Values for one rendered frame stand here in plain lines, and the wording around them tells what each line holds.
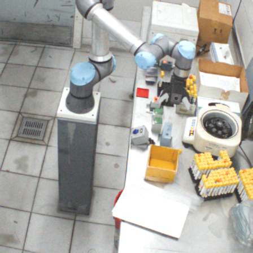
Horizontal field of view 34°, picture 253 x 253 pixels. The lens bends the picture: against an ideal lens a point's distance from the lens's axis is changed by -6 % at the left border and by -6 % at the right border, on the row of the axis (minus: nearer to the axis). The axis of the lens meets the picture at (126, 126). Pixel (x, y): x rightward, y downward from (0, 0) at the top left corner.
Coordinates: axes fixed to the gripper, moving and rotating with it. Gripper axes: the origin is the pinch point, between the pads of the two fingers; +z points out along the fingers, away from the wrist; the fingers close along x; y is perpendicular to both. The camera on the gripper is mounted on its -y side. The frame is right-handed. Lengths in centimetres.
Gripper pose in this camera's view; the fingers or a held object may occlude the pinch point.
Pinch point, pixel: (172, 108)
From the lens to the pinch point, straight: 198.7
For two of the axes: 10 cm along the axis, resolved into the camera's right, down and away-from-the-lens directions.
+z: -1.1, 6.9, 7.2
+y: 1.5, -7.0, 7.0
